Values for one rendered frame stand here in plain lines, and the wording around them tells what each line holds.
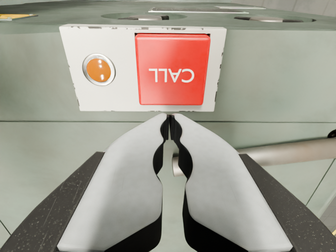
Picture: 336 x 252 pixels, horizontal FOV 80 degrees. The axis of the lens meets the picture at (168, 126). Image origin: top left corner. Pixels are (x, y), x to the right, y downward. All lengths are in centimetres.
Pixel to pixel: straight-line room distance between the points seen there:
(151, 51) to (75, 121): 11
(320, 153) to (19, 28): 30
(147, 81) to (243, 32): 9
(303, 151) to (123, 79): 20
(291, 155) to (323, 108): 6
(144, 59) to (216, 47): 6
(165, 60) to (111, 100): 7
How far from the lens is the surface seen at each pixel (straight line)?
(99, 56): 19
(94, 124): 22
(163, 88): 18
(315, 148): 26
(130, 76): 19
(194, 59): 17
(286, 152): 25
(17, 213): 38
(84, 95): 21
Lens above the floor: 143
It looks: 57 degrees down
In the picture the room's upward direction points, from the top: 178 degrees clockwise
